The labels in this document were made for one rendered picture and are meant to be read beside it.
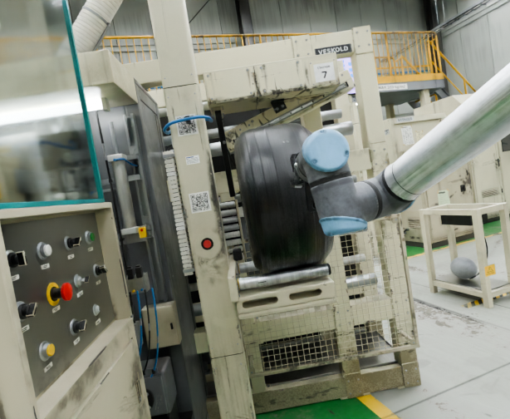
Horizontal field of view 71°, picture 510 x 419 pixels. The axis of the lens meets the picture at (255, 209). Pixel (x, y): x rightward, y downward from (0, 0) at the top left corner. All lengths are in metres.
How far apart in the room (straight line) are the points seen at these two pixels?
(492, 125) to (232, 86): 1.21
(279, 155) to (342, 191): 0.51
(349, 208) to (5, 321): 0.64
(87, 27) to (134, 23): 9.68
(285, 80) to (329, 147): 1.00
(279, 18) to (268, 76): 11.07
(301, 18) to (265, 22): 1.26
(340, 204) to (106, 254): 0.77
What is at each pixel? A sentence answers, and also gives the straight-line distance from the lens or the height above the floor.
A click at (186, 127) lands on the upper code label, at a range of 1.39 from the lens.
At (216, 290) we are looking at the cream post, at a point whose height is 0.88.
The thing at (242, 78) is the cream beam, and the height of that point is 1.73.
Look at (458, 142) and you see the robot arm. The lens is 0.70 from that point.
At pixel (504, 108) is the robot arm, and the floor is 1.29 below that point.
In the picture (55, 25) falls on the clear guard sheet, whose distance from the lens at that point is 1.25.
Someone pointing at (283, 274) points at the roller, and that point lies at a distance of 1.32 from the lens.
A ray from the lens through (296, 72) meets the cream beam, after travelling 1.72.
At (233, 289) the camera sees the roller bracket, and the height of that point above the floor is 0.90.
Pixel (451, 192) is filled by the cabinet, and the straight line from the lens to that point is 5.93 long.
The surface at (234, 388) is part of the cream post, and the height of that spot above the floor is 0.49.
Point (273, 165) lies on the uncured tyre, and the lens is 1.18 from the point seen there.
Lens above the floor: 1.23
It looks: 3 degrees down
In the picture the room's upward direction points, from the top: 9 degrees counter-clockwise
